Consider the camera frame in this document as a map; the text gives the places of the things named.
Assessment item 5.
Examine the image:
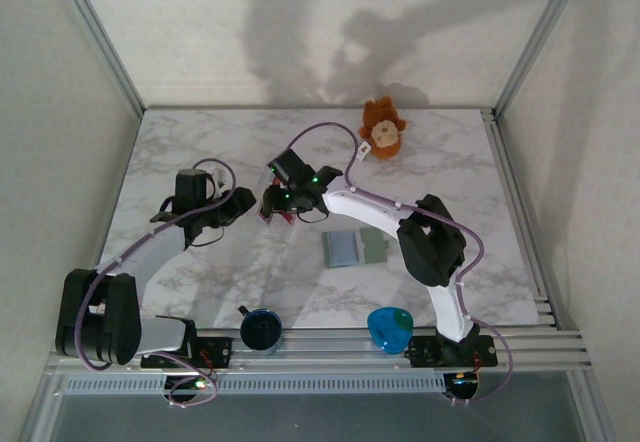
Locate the aluminium frame post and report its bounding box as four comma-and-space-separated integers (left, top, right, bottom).
46, 0, 148, 118
491, 0, 592, 118

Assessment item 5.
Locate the brown plush toy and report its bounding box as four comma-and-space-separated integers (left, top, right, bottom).
357, 96, 407, 162

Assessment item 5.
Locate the dark blue cup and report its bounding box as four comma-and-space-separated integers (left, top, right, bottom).
237, 305, 284, 357

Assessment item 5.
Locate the aluminium front rail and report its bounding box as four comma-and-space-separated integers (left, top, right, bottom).
47, 329, 591, 378

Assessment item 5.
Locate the aluminium side rail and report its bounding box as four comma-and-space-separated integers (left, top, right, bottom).
481, 109, 559, 328

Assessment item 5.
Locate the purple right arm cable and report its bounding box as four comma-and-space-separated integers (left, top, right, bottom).
288, 121, 514, 407

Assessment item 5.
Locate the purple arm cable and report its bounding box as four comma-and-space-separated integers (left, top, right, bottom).
288, 121, 514, 407
74, 157, 237, 409

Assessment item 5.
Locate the grey slotted cable duct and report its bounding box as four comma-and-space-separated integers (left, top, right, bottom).
64, 374, 449, 397

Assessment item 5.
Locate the red card case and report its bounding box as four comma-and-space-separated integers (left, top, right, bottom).
253, 174, 297, 236

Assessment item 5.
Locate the aluminium lower frame strut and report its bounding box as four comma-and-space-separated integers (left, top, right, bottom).
18, 372, 67, 442
569, 372, 617, 442

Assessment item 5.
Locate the circuit board with green light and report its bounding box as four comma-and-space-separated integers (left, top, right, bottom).
163, 372, 217, 399
443, 371, 482, 401

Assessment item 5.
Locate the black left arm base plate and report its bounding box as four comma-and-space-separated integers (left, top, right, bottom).
140, 336, 235, 370

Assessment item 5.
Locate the blue and green plastic bowl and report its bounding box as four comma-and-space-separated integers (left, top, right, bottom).
366, 306, 415, 355

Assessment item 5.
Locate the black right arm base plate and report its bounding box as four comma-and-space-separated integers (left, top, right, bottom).
407, 334, 501, 369

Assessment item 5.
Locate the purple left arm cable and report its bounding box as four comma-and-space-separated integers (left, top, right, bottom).
74, 157, 237, 409

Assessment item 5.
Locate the green card holder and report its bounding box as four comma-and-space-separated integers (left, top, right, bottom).
320, 226, 393, 270

